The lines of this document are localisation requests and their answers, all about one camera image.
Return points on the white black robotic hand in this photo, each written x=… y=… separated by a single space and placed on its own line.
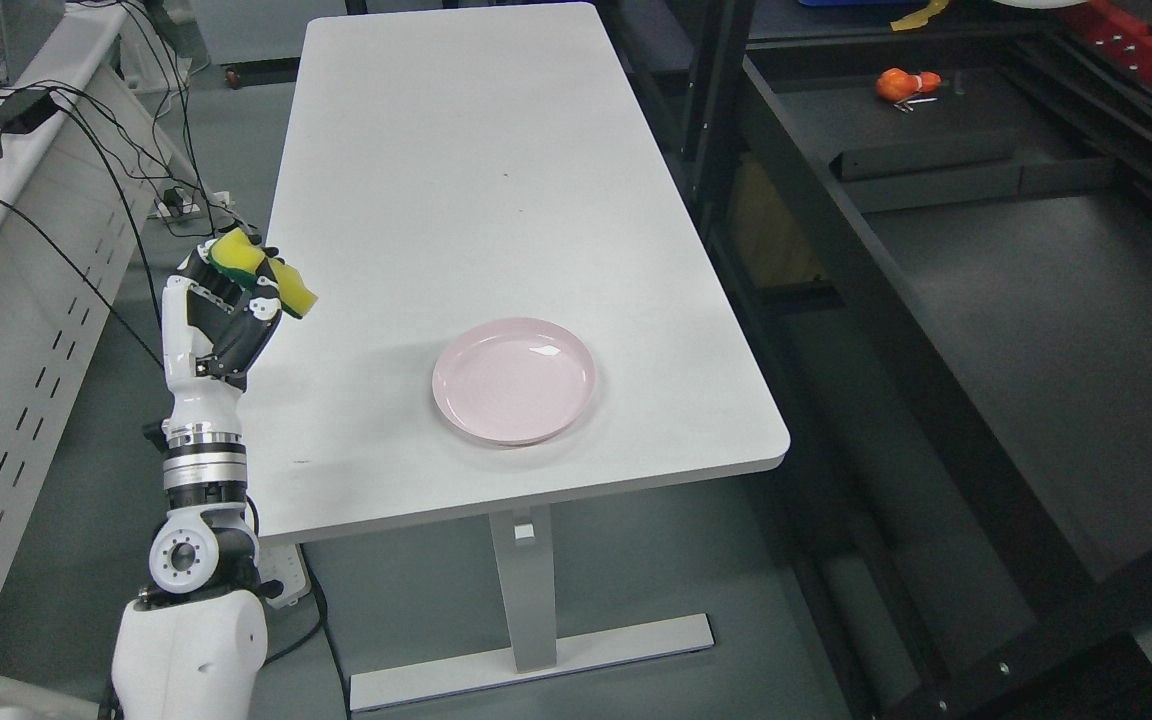
x=213 y=332

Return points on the green yellow sponge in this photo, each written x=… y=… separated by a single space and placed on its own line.
x=243 y=261

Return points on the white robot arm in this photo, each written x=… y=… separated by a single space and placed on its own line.
x=192 y=642

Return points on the orange toy on shelf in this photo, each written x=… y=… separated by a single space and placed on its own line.
x=896 y=85

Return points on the white power strip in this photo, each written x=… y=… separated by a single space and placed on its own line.
x=176 y=204

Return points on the white perforated side desk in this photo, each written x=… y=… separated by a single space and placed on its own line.
x=71 y=200

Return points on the white table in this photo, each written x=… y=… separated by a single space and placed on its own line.
x=449 y=168

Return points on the black power adapter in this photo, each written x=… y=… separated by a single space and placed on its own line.
x=25 y=110

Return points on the pink plate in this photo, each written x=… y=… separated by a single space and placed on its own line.
x=514 y=381

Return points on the blue plastic bin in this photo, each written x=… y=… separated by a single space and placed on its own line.
x=833 y=3

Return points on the black metal shelving rack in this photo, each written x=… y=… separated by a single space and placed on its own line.
x=951 y=298

